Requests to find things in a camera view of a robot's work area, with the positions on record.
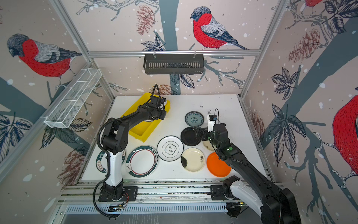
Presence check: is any black corrugated cable conduit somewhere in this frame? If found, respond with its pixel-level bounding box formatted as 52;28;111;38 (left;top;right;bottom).
150;83;162;99

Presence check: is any aluminium frame post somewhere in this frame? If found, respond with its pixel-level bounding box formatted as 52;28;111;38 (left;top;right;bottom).
240;0;289;99

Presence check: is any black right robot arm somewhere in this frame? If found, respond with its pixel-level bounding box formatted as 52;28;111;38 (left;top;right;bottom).
194;123;302;224

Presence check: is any yellow plastic bin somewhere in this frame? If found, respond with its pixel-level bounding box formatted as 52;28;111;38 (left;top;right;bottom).
121;92;171;143

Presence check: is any cream plate black brushstroke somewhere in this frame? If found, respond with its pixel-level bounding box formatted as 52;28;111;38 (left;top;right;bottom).
181;147;206;172

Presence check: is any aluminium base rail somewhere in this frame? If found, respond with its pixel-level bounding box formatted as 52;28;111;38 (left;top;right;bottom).
58;181;261;215

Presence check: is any orange plate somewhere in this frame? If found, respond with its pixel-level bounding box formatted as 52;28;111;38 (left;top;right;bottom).
207;153;231;178

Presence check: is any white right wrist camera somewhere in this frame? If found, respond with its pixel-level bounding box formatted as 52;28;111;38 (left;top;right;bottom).
207;114;218;132

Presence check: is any white plate green clover motif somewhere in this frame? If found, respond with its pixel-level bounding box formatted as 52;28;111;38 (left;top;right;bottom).
157;135;184;162

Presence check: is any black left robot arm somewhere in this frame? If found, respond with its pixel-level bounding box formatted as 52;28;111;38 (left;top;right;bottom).
97;95;167;201

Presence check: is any black glossy plate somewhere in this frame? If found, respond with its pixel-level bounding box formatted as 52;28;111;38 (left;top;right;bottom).
180;127;202;146

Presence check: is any black hanging basket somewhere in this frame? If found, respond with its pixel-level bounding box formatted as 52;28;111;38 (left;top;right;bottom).
143;54;204;75

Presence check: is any large green-rimmed striped plate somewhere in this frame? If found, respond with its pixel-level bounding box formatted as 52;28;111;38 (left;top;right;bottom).
126;145;158;178

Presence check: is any cream plate under right gripper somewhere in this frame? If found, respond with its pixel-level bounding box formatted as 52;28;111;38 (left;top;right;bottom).
202;140;215;151

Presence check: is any green-rimmed plate left edge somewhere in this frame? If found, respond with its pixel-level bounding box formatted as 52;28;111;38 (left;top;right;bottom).
95;149;127;174

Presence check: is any blue floral green plate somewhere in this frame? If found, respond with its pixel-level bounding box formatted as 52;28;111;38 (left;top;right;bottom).
185;111;204;127

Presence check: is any white wire mesh basket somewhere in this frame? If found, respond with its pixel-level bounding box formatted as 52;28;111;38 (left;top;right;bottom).
44;68;102;128

